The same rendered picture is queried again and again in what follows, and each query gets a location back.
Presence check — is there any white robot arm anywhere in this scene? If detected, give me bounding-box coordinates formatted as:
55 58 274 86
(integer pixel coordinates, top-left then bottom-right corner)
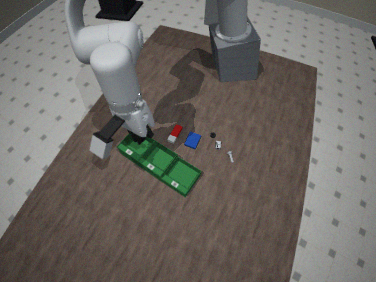
64 0 251 159

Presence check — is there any green rack of bins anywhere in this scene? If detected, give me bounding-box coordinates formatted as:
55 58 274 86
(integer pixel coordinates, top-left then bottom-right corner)
117 133 201 197

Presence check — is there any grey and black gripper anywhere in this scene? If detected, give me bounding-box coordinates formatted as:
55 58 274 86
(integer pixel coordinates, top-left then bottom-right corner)
109 98 155 145

